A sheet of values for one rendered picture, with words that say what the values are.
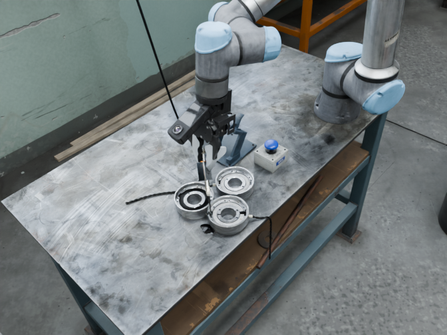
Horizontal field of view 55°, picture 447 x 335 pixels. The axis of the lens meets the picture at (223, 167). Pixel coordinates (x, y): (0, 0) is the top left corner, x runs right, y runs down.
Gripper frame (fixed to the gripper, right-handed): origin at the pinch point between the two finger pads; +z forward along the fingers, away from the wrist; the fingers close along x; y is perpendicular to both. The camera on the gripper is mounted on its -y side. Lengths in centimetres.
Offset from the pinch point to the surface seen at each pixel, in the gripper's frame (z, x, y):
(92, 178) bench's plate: 14.2, 29.7, -15.7
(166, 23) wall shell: 36, 158, 118
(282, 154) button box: 4.1, -8.1, 23.4
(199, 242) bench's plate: 13.1, -10.1, -10.5
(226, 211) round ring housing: 10.0, -9.1, -0.1
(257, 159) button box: 6.9, -2.4, 19.4
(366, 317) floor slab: 85, -41, 55
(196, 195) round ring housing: 9.9, 0.4, -1.8
